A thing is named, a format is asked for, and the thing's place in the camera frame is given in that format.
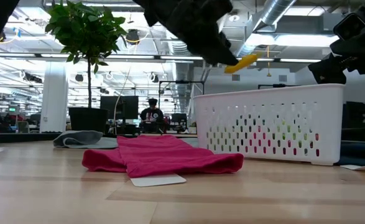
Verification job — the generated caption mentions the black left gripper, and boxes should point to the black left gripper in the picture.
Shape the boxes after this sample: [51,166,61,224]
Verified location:
[132,0,239,66]

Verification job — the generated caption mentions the black computer monitor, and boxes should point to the black computer monitor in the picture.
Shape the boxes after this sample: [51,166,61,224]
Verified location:
[100,95,139,120]

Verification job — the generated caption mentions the green plant in black pot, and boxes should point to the green plant in black pot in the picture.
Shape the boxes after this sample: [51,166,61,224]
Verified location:
[44,0,129,134]

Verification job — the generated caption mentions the navy blue cloth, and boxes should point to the navy blue cloth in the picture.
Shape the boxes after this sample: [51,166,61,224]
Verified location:
[336,141,365,167]

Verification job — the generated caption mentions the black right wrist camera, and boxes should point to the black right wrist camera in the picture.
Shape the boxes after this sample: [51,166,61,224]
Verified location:
[333,12,365,41]

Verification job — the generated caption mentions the person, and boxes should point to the person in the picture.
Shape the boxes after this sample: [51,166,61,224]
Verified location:
[139,98,165,133]

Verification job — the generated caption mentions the white square pillar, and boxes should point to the white square pillar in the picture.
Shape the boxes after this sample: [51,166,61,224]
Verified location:
[39,61,70,133]

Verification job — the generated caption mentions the yellow banana toy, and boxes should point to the yellow banana toy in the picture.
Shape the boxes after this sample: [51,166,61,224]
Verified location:
[224,53,259,75]

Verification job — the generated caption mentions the black metal stand frame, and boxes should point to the black metal stand frame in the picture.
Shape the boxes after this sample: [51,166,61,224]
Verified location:
[159,80,205,125]

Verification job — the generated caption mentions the white card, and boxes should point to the white card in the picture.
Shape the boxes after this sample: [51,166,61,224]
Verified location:
[129,173,187,188]

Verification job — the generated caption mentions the silver spiral air duct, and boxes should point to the silver spiral air duct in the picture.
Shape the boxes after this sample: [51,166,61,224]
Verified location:
[166,39,195,57]

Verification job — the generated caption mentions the black equipment rack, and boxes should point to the black equipment rack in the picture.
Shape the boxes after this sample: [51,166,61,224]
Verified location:
[342,101,365,141]

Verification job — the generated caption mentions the white paper label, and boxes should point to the white paper label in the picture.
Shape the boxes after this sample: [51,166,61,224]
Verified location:
[340,164,365,172]

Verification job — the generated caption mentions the white perforated plastic basket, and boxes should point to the white perforated plastic basket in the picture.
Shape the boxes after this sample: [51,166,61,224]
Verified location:
[193,83,346,166]

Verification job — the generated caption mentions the grey cloth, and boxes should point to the grey cloth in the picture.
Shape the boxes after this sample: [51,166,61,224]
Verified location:
[53,129,198,149]

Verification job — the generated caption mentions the red cloth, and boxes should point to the red cloth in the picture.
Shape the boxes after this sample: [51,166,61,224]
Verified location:
[81,134,244,179]

